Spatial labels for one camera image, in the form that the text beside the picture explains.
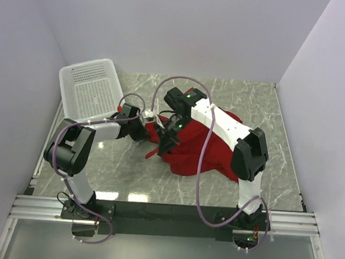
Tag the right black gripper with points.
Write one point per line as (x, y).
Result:
(167, 140)

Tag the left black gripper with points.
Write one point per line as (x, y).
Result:
(142, 133)

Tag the white plastic perforated basket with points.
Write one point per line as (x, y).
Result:
(90, 90)

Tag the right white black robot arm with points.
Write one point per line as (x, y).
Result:
(248, 147)

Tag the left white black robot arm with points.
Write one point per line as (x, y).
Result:
(68, 150)

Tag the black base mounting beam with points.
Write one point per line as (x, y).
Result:
(145, 218)

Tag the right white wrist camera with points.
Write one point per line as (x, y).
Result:
(151, 116)

